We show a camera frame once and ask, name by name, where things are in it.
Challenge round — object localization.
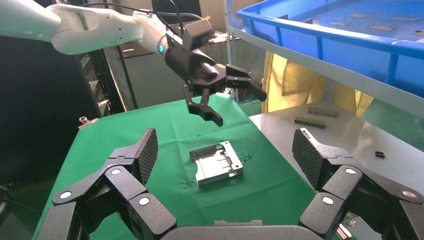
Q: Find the tall-walled sheet metal bracket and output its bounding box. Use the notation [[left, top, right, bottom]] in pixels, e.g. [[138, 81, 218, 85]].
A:
[[189, 140, 245, 187]]

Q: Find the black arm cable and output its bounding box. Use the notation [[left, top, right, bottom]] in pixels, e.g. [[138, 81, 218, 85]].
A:
[[79, 0, 185, 38]]

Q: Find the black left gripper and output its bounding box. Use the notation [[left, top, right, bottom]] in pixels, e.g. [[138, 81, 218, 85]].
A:
[[164, 43, 268, 128]]

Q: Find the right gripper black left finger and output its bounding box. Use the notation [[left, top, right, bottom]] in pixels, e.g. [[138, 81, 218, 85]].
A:
[[35, 127, 177, 240]]

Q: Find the white metal shelf board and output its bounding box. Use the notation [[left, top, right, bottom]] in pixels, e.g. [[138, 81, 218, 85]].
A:
[[226, 24, 424, 119]]

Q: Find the green table cloth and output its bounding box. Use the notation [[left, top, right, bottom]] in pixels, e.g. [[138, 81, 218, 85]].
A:
[[32, 93, 342, 240]]

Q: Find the olive connector strip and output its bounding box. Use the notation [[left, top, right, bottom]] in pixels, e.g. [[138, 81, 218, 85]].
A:
[[307, 105, 341, 118], [294, 116, 327, 129]]

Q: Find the black stand pole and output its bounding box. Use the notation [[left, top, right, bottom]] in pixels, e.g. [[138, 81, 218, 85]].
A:
[[114, 45, 139, 111]]

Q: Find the white paper pile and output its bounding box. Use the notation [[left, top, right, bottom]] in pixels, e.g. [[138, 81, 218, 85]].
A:
[[211, 30, 233, 44]]

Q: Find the white shelf upright post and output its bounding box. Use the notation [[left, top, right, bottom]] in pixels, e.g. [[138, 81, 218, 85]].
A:
[[224, 0, 240, 104]]

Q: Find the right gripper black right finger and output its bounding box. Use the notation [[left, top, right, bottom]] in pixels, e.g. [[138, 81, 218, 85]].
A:
[[291, 127, 424, 240]]

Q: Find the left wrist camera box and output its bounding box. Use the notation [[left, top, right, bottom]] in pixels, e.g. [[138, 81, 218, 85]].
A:
[[180, 16, 215, 52]]

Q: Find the blue plastic bin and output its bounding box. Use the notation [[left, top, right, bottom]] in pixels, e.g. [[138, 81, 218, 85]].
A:
[[236, 0, 424, 99]]

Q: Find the yellow cloth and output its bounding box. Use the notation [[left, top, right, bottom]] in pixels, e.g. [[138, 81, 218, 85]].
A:
[[261, 50, 375, 117]]

